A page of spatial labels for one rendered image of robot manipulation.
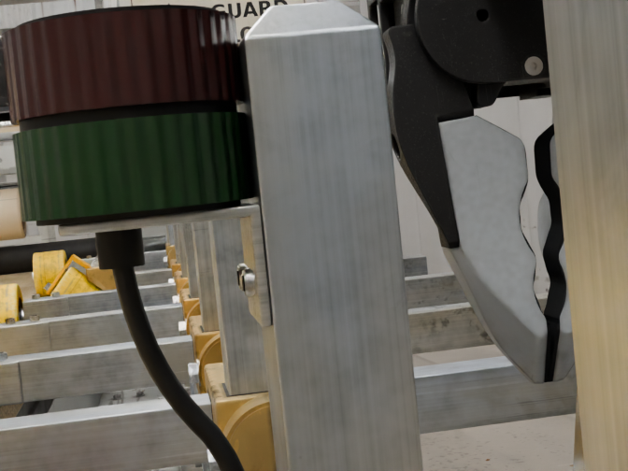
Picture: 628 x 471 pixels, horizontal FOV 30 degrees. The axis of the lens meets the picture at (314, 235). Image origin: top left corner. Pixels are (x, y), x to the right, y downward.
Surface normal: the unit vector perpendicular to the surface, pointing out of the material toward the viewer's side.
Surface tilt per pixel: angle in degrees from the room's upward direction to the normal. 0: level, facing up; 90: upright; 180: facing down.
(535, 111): 90
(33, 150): 90
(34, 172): 90
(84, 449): 90
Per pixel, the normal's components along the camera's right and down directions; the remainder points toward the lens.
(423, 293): 0.14, 0.04
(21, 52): -0.70, 0.11
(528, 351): -0.37, 0.51
